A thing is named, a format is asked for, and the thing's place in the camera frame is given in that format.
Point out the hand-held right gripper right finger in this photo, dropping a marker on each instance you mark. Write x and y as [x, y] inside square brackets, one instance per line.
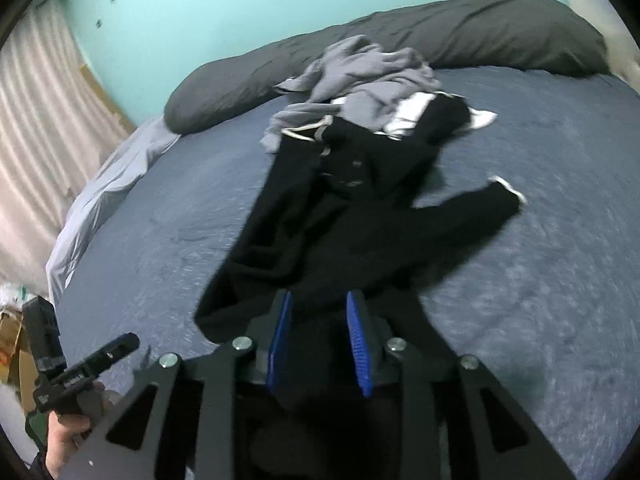
[357, 340]

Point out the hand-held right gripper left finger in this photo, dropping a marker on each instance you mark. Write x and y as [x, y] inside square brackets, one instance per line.
[280, 340]

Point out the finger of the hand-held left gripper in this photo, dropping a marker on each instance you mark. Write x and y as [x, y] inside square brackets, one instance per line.
[117, 350]

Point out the black hoodie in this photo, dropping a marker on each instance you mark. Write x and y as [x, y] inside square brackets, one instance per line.
[325, 230]

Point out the person's left hand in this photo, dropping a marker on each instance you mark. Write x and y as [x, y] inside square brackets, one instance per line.
[62, 440]

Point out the cardboard box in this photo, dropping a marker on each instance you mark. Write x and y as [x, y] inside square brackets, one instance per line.
[12, 340]

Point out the light grey sheet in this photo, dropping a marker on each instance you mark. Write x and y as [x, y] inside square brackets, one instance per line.
[100, 195]

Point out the beige curtain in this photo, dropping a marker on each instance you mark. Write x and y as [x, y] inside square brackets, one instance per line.
[35, 160]

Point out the blue bedspread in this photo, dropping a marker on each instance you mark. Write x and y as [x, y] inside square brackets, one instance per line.
[525, 285]

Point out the white garment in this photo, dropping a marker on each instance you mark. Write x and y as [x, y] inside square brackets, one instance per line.
[412, 110]

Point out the grey garment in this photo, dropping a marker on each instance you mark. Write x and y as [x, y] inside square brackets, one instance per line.
[360, 70]

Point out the dark grey pillow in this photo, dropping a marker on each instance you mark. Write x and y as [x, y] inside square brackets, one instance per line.
[500, 35]

